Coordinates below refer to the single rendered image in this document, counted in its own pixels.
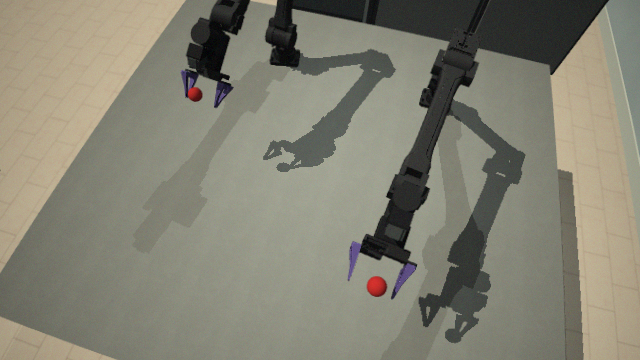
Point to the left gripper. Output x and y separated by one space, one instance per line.
386 249

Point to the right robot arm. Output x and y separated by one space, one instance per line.
207 33

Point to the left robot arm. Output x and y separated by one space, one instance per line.
400 210

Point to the red sphere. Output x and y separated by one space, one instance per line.
376 286
195 94

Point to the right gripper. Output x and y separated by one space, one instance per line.
214 75

